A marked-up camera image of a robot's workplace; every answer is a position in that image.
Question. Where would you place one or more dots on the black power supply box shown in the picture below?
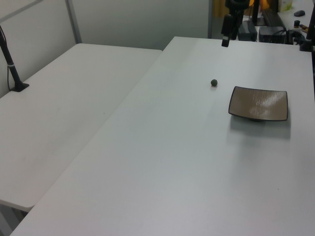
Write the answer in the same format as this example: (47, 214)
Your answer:
(247, 30)

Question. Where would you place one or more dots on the grey metal partition post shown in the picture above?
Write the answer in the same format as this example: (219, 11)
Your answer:
(210, 19)
(73, 22)

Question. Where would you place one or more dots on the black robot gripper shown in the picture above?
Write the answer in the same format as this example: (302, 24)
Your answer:
(237, 4)

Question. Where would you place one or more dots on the black keyboard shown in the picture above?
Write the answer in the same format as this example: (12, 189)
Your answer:
(273, 18)

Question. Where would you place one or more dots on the black clamp stand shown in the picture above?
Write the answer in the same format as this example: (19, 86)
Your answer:
(306, 45)

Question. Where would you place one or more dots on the orange object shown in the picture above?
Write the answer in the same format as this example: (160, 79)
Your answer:
(264, 3)

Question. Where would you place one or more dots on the black electronics box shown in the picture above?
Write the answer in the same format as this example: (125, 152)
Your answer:
(270, 34)

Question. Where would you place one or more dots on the black monitor stand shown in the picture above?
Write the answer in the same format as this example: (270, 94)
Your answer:
(256, 12)

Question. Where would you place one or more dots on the square brown ceramic plate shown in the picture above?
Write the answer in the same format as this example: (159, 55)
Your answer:
(257, 103)

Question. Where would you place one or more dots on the green and white box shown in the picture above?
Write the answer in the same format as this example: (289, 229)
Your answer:
(285, 5)

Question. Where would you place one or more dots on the black camera stand pole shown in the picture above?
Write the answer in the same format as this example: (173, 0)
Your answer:
(12, 71)

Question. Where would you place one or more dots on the black computer mouse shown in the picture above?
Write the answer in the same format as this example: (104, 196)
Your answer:
(299, 13)

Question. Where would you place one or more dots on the grey table leg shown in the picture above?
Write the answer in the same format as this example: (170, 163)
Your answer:
(5, 221)

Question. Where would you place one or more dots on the small dark green ball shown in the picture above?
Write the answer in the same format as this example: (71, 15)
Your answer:
(214, 82)

